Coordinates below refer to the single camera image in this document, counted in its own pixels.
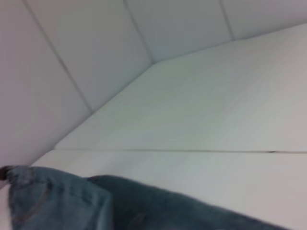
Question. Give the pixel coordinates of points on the blue denim shorts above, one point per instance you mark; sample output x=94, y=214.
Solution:
x=144, y=206

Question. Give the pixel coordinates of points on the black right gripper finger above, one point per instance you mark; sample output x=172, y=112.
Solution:
x=4, y=173

